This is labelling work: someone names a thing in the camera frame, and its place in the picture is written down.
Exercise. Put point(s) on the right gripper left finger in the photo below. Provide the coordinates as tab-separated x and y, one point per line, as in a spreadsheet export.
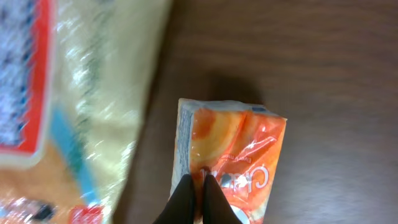
180	209

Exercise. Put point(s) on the yellow snack bag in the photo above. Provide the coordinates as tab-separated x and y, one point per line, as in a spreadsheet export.
75	80

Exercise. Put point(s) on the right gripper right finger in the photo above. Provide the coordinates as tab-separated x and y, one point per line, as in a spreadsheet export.
215	207

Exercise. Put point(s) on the orange small packet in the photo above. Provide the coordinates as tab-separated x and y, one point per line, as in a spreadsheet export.
238	143

